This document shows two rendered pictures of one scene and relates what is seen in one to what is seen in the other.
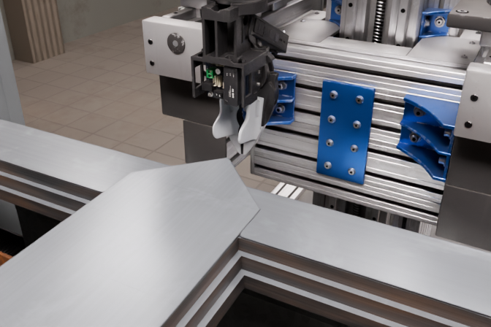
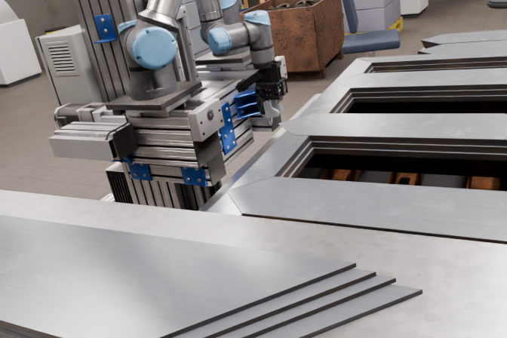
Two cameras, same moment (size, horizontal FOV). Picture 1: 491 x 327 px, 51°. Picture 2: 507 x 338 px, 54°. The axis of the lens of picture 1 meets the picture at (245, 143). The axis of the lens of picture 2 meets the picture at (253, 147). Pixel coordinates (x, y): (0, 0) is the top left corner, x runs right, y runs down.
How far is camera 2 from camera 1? 1.67 m
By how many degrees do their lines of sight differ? 78
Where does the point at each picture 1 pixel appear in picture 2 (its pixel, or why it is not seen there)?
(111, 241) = (338, 126)
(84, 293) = (363, 123)
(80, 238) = (338, 130)
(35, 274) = (358, 130)
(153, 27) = (201, 114)
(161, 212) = (319, 124)
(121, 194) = (310, 132)
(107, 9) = not seen: outside the picture
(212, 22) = (272, 69)
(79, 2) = not seen: outside the picture
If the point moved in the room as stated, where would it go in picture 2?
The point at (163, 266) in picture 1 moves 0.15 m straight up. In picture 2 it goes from (346, 118) to (342, 72)
